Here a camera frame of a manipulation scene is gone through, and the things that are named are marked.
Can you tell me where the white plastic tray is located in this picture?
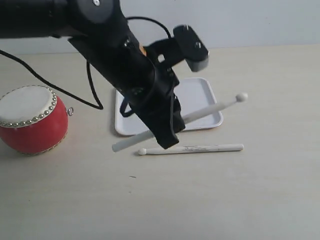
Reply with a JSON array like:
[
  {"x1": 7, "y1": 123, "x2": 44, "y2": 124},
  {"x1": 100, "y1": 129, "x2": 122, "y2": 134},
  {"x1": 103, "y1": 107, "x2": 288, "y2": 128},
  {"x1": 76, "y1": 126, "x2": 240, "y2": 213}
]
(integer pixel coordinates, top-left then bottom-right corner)
[{"x1": 114, "y1": 77, "x2": 224, "y2": 136}]

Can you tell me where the red small drum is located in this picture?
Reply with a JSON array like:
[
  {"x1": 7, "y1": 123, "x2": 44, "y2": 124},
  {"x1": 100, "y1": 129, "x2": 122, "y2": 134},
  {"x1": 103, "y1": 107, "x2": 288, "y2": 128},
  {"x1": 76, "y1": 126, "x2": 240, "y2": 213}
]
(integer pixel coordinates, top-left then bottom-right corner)
[{"x1": 0, "y1": 85, "x2": 74, "y2": 155}]

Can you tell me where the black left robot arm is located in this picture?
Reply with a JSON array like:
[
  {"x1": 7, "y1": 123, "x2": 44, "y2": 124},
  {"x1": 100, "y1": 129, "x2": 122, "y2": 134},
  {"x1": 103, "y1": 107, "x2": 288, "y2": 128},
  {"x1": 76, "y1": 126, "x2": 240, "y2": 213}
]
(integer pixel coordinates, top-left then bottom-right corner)
[{"x1": 0, "y1": 0, "x2": 185, "y2": 149}]

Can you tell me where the white wooden drumstick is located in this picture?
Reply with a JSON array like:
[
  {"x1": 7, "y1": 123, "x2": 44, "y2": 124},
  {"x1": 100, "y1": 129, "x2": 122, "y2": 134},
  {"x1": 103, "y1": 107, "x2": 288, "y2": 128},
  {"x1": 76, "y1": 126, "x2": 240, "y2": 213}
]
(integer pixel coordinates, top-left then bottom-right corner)
[
  {"x1": 137, "y1": 144, "x2": 244, "y2": 156},
  {"x1": 111, "y1": 92, "x2": 248, "y2": 153}
]

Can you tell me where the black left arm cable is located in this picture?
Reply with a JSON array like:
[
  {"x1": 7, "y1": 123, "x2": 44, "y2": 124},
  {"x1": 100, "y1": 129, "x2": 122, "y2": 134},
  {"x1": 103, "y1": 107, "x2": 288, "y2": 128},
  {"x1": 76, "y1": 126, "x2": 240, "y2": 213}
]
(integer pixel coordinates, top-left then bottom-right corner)
[{"x1": 0, "y1": 16, "x2": 176, "y2": 118}]

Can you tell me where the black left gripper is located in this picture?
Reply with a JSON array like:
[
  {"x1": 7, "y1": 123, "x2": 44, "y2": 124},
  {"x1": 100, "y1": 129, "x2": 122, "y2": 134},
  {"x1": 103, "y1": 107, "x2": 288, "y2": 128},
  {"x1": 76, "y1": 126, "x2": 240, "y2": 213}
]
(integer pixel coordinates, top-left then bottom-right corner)
[{"x1": 122, "y1": 67, "x2": 186, "y2": 150}]

